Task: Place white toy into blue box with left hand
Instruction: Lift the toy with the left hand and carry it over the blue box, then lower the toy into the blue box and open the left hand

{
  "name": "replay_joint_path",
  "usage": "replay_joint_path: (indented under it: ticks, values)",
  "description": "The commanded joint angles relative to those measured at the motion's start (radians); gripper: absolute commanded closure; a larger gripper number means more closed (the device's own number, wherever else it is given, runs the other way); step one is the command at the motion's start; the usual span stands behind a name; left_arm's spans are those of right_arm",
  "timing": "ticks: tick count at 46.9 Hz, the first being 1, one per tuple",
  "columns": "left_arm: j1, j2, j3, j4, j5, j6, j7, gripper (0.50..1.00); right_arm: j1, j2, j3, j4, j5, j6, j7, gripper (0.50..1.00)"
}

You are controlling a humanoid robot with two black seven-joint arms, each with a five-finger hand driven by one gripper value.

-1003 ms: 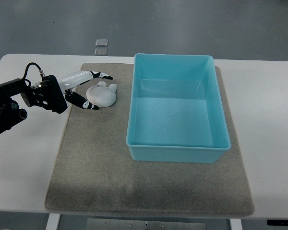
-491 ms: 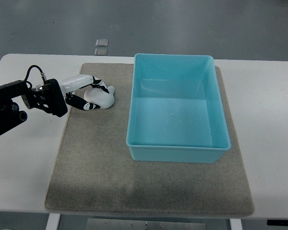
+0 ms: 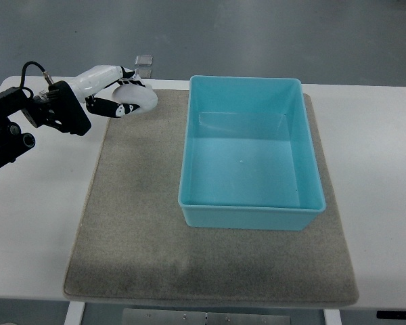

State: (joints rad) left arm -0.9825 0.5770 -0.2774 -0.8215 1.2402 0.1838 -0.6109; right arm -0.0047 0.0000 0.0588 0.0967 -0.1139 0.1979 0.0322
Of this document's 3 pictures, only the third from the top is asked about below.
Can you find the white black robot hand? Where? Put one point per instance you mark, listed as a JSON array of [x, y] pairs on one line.
[[89, 83]]

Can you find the white bunny toy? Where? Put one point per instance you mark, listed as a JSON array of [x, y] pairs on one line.
[[140, 99]]

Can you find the blue plastic box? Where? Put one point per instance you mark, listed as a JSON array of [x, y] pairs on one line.
[[249, 160]]

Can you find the lower floor metal plate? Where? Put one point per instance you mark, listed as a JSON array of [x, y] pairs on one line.
[[144, 73]]

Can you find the floor metal plate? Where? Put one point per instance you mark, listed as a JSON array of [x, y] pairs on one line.
[[144, 73], [143, 60]]

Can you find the upper floor metal plate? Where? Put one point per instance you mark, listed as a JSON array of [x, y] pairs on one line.
[[143, 60]]

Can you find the grey felt mat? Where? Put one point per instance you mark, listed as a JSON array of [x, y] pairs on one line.
[[134, 246]]

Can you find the white left table leg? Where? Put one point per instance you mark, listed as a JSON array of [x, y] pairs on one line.
[[74, 314]]

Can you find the white table leg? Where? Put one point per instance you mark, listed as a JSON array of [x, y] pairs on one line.
[[74, 314], [332, 317]]

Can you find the white right table leg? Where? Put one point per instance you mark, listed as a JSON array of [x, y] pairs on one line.
[[332, 317]]

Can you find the black table control panel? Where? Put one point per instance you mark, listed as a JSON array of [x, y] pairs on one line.
[[391, 315]]

